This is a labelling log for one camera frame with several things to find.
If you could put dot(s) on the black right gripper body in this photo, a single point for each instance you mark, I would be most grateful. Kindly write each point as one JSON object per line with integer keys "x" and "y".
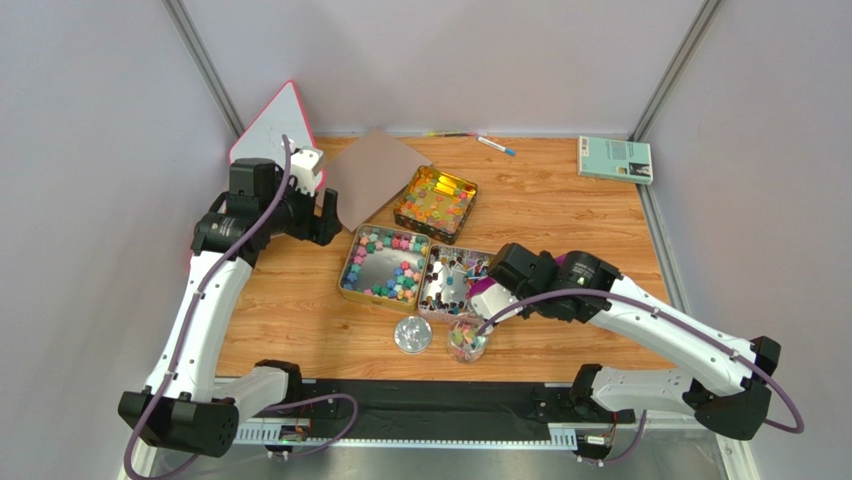
{"x": 479, "y": 326}

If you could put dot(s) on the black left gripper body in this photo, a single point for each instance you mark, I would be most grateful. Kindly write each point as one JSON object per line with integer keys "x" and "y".
{"x": 309, "y": 226}

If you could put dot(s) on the clear plastic jar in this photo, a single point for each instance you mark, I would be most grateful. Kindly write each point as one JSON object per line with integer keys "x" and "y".
{"x": 463, "y": 342}

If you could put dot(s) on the purple plastic scoop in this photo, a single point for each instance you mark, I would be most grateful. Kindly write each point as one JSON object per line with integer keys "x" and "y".
{"x": 486, "y": 282}

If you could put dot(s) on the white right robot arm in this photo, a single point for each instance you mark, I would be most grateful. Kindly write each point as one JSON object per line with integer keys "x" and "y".
{"x": 721, "y": 380}

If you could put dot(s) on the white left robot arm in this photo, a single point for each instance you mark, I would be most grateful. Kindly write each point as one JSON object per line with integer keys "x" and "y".
{"x": 180, "y": 408}

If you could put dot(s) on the gold tin of star candies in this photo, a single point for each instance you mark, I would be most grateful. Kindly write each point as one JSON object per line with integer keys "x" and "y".
{"x": 385, "y": 267}

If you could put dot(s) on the gold tin of gummy candies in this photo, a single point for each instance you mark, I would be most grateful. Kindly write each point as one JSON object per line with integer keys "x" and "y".
{"x": 436, "y": 204}

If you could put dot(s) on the pink tin of lollipops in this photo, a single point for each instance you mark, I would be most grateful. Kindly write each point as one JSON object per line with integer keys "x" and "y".
{"x": 449, "y": 273}

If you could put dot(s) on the brown cardboard sheet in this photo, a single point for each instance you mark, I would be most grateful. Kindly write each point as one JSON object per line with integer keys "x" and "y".
{"x": 367, "y": 173}

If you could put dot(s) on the white board with red rim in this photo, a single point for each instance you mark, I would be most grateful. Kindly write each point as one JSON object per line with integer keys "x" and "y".
{"x": 283, "y": 115}

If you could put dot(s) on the white blue marker pen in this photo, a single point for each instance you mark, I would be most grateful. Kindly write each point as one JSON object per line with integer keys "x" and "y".
{"x": 494, "y": 145}

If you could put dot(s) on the silver jar lid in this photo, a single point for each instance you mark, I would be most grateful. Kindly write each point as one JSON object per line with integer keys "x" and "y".
{"x": 412, "y": 334}

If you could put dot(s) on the yellow pink pen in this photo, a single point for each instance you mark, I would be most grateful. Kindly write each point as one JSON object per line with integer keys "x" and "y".
{"x": 451, "y": 134}

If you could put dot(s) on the teal book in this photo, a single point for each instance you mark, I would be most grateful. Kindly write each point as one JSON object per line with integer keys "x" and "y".
{"x": 616, "y": 160}

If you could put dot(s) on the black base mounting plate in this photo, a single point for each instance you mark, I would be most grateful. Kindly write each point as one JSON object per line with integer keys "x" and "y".
{"x": 444, "y": 410}

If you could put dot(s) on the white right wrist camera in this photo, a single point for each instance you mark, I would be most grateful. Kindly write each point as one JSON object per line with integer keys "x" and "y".
{"x": 495, "y": 299}

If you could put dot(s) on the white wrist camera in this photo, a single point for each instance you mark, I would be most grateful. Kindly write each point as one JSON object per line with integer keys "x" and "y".
{"x": 495, "y": 299}
{"x": 308, "y": 170}

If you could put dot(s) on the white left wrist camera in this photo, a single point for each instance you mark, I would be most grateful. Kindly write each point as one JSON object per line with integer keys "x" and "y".
{"x": 308, "y": 170}

